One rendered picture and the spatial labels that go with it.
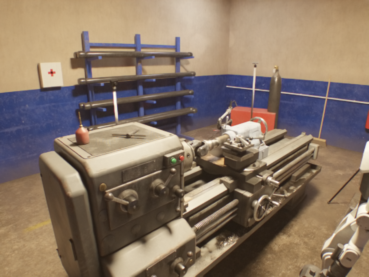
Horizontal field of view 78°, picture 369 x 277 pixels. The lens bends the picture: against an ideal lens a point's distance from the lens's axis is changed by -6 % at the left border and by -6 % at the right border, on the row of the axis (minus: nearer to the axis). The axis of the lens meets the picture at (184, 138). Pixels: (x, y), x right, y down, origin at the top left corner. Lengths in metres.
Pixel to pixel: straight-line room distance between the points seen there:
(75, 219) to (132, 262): 0.37
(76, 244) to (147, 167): 0.47
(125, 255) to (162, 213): 0.29
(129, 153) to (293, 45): 5.34
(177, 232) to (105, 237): 0.42
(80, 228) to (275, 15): 5.97
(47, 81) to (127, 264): 3.34
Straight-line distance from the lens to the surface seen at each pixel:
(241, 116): 4.90
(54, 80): 4.22
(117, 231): 1.28
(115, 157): 1.15
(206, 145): 1.82
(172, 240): 1.43
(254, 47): 6.58
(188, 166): 1.64
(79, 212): 1.13
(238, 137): 1.83
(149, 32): 5.19
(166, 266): 1.44
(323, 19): 5.98
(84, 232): 1.19
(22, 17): 4.30
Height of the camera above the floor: 1.74
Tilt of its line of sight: 18 degrees down
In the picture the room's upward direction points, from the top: straight up
